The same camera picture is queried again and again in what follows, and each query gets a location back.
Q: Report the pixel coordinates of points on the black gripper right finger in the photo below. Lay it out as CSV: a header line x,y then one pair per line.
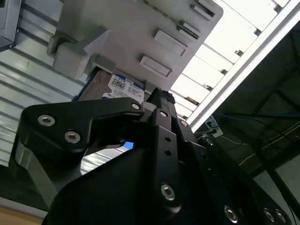
x,y
187,133

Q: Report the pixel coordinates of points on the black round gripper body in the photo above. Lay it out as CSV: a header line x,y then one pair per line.
x,y
112,187

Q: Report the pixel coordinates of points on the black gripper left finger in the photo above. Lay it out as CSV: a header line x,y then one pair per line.
x,y
58,122

